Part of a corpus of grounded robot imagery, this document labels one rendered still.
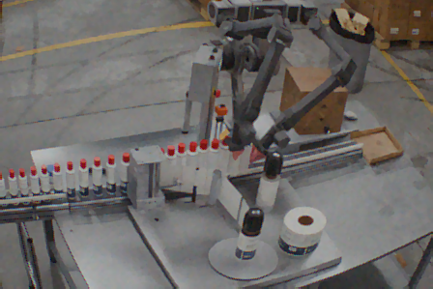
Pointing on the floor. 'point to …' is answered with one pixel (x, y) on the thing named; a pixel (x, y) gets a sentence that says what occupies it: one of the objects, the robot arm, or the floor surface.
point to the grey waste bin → (360, 52)
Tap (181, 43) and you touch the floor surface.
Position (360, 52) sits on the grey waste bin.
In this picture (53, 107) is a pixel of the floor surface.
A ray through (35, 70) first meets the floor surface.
